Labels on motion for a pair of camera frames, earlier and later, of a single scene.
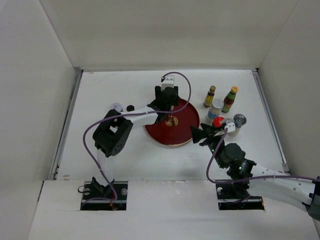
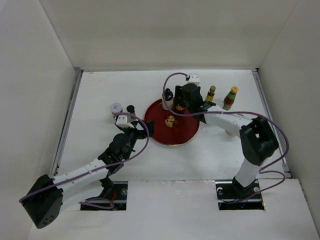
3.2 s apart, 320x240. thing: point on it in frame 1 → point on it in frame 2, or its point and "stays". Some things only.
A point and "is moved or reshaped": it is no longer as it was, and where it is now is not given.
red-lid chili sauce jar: [218, 121] is moved or reshaped
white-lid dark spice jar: [117, 106] stays
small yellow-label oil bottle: [209, 97] stays
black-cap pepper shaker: [130, 108] stays
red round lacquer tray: [174, 128] stays
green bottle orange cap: [229, 100] stays
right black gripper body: [212, 142] → [183, 103]
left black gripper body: [158, 92] → [133, 135]
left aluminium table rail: [65, 125] stays
